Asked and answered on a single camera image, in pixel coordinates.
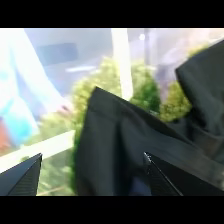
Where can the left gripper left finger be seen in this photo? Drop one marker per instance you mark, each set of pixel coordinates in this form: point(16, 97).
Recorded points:
point(23, 179)

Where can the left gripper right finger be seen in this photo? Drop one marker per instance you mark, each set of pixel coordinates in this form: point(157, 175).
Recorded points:
point(173, 181)

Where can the black garment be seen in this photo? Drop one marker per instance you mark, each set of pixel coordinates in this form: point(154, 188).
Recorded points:
point(120, 146)

